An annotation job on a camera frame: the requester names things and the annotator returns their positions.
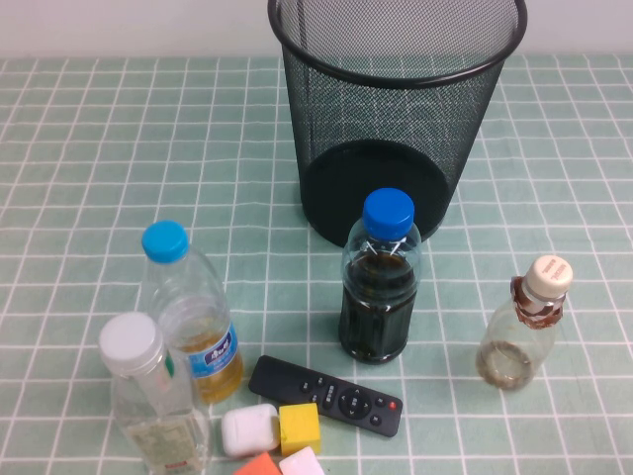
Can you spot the black remote control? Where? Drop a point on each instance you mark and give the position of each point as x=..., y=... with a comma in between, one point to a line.
x=297, y=381

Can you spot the clear bottle white cap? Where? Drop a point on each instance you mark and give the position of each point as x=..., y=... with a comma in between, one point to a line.
x=131, y=341

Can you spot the yellow cube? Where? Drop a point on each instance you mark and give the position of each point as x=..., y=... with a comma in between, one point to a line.
x=299, y=425

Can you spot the black mesh wastebasket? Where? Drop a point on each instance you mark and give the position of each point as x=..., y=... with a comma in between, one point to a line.
x=386, y=123

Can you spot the orange block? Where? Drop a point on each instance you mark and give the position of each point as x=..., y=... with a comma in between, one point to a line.
x=259, y=466

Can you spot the yellow liquid bottle cyan cap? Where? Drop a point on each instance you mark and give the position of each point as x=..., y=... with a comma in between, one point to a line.
x=198, y=297

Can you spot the white block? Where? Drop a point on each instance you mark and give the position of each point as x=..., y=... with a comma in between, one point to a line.
x=301, y=464

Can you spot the small bottle beige cap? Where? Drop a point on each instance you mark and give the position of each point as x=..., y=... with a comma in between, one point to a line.
x=509, y=346

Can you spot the green checkered tablecloth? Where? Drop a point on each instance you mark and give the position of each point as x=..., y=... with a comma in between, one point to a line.
x=74, y=148

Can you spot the dark liquid bottle blue cap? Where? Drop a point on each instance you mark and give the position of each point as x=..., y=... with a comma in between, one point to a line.
x=376, y=316

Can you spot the white earbuds case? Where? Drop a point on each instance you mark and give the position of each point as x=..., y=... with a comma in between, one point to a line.
x=247, y=429

